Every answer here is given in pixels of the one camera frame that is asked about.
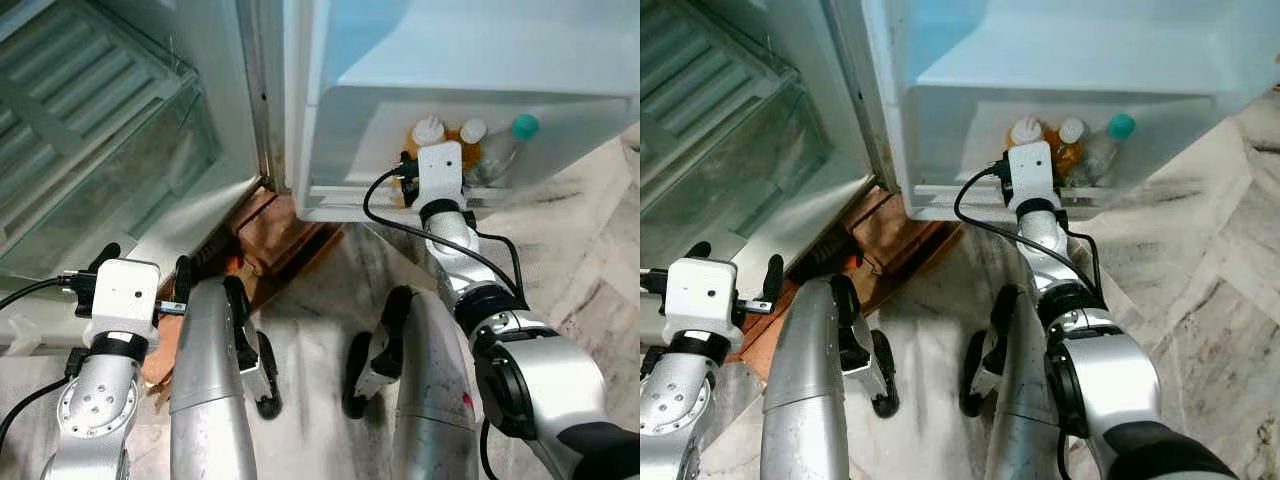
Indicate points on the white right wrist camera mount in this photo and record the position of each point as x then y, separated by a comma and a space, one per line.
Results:
440, 172
1032, 175

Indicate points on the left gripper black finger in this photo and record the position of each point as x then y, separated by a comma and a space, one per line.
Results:
183, 280
773, 278
106, 254
698, 250

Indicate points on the robot left leg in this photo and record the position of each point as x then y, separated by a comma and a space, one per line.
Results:
205, 380
800, 380

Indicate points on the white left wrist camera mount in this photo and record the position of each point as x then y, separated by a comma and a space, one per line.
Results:
700, 300
122, 300

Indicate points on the orange liquid bottle white cap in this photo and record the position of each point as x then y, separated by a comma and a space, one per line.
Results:
1026, 130
428, 130

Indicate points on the clear crisper drawer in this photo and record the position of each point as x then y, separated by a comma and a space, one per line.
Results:
740, 180
120, 190

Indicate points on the silver refrigerator body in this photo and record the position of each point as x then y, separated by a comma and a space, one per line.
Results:
850, 60
225, 80

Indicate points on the ribbed glass fridge shelf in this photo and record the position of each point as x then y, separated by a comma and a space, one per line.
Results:
80, 80
700, 70

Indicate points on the large orange clay brick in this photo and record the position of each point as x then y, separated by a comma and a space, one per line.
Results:
280, 230
890, 235

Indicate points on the wooden plank base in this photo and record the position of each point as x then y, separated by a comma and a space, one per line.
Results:
310, 262
925, 262

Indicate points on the clear bottle teal cap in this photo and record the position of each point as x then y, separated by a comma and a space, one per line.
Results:
525, 126
1122, 126

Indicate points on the small amber bottle white cap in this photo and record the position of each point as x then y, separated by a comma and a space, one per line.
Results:
473, 130
1071, 130

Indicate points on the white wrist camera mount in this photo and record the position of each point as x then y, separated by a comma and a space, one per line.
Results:
440, 172
122, 300
700, 300
1032, 175

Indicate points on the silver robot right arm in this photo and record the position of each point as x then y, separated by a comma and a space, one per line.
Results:
1100, 380
530, 370

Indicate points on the white door shelf bin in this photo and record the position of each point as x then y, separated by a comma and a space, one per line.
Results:
350, 150
940, 150

